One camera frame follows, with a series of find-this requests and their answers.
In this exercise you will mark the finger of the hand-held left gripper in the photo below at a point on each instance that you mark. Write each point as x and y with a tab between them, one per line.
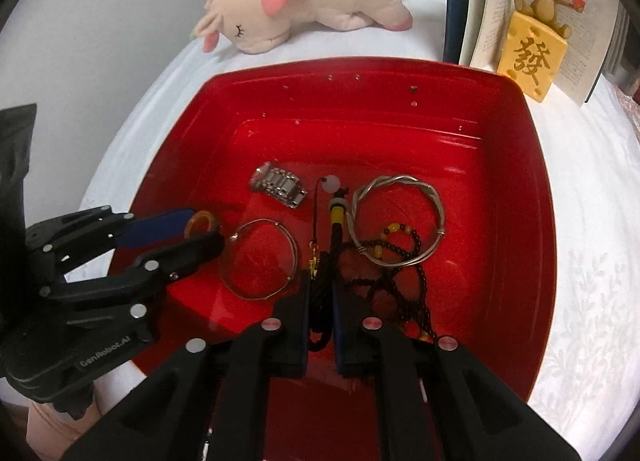
155	228
195	251

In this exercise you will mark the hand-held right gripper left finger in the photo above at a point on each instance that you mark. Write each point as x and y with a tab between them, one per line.
302	321

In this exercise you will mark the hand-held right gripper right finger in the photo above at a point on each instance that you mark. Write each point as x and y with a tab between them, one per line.
342	336

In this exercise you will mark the thin silver bangle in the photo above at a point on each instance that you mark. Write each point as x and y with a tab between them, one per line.
295	261

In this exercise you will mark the silver metal watch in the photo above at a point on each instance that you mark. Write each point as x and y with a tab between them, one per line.
280	184

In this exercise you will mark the twisted silver bangle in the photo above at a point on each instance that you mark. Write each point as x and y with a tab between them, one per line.
442	221

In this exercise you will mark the red tin box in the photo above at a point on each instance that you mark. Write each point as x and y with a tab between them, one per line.
450	191

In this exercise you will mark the person's left forearm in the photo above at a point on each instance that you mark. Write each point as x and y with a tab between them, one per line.
50	431

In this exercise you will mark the white printed tablecloth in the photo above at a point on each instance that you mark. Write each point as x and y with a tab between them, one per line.
600	241

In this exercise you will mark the mouse figurine on yellow block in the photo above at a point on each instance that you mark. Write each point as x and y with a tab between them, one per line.
530	56

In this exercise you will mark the open book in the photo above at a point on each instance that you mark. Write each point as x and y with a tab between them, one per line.
500	6

